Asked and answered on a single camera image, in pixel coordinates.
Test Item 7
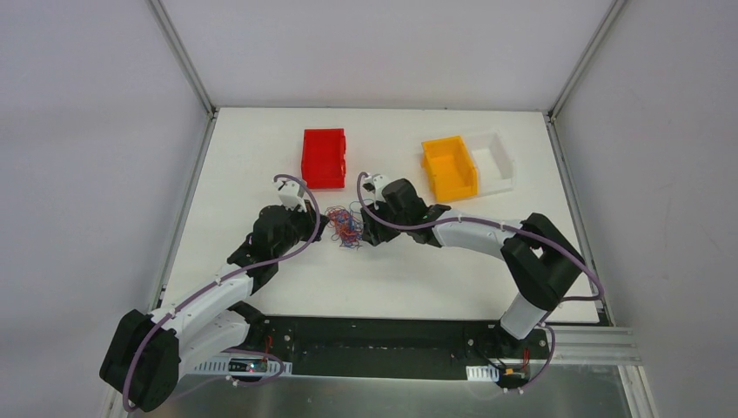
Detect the coloured wire bundle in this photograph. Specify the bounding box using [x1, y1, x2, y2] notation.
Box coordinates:
[324, 205, 366, 250]

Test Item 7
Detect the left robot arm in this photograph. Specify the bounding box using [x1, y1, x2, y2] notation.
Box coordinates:
[99, 205, 329, 412]

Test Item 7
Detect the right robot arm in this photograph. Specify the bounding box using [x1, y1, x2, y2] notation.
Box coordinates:
[356, 172, 586, 357]

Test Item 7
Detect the orange plastic bin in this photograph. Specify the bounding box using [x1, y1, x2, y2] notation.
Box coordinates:
[421, 136, 479, 203]

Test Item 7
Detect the red plastic bin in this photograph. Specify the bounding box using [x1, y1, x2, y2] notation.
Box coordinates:
[300, 128, 346, 190]

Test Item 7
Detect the clear plastic bin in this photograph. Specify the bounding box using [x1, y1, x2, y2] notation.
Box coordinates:
[465, 131, 516, 196]

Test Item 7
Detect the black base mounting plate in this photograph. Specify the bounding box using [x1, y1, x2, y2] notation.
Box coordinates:
[239, 315, 549, 381]

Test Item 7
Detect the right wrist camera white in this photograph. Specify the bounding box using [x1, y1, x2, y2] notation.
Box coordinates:
[360, 173, 392, 209]

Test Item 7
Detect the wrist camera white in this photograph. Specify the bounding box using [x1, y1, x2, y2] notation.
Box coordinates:
[360, 173, 392, 209]
[273, 178, 307, 212]

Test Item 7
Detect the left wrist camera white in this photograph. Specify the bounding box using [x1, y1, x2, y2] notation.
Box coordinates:
[273, 178, 307, 212]

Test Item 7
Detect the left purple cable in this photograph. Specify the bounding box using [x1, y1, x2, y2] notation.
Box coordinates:
[121, 172, 322, 414]

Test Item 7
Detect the purple cable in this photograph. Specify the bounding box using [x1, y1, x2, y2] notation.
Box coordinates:
[355, 171, 606, 394]
[121, 172, 322, 414]

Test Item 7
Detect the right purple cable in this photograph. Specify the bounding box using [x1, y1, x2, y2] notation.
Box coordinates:
[355, 171, 606, 394]

